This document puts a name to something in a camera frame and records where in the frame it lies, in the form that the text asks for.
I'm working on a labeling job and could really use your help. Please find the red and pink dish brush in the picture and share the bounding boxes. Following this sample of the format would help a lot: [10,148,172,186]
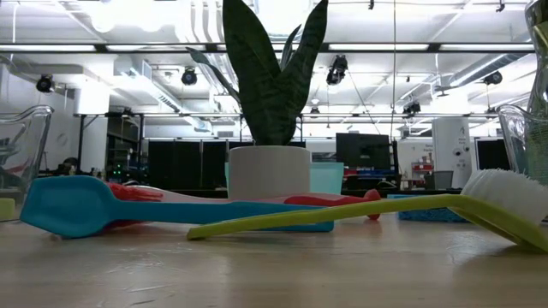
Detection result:
[102,181,383,230]

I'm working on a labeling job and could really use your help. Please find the lime green dish brush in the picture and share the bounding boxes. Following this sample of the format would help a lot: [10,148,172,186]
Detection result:
[186,168,548,254]

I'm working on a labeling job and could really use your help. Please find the dark teal sponge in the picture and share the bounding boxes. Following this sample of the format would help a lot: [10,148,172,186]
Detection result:
[387,194,470,223]

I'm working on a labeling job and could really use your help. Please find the blue dish brush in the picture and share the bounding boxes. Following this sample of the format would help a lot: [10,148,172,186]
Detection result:
[19,175,336,240]

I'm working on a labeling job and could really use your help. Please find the clear yellow dish soap bottle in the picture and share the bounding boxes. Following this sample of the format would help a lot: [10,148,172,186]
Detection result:
[515,0,548,187]

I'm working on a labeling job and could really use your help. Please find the snake plant in white pot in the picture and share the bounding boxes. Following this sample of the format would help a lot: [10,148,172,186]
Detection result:
[186,0,331,201]

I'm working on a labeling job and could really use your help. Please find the green translucent plastic bin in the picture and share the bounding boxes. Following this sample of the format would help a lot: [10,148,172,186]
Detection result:
[224,161,345,197]

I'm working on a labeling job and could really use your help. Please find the black computer monitor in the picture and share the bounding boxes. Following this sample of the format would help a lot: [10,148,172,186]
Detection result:
[336,132,393,171]

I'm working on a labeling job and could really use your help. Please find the black partition panels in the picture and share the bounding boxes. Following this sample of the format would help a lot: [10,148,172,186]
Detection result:
[147,139,243,190]

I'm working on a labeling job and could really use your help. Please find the black shelving rack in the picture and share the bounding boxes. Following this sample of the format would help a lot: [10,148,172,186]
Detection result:
[105,115,145,186]

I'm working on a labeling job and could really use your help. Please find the white cylindrical pillar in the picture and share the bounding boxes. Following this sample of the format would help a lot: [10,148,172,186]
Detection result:
[431,117,473,189]

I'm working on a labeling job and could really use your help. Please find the black display panel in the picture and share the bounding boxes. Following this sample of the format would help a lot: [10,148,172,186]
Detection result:
[474,137,513,172]

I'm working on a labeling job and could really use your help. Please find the clear plastic bin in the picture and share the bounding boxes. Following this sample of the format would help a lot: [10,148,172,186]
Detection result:
[496,104,548,189]
[0,104,56,223]

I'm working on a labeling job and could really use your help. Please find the black aluminium table frame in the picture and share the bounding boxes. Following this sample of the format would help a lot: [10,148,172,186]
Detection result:
[164,187,463,199]

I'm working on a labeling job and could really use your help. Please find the long black light rail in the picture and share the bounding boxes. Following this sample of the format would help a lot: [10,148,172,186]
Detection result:
[0,41,536,55]

